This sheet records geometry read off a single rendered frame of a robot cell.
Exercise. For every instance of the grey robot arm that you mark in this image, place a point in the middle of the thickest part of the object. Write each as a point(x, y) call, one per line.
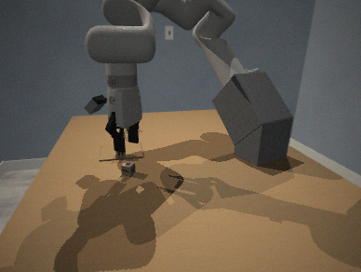
point(131, 39)

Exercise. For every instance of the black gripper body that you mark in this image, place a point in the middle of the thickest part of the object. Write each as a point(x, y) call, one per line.
point(126, 104)

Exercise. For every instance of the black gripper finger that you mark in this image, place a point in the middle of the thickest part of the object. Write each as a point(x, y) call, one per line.
point(119, 141)
point(133, 134)

